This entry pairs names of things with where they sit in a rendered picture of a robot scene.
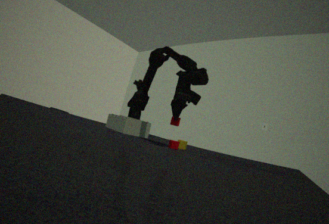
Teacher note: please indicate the yellow cube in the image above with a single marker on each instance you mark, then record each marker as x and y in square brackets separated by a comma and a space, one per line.
[182, 144]

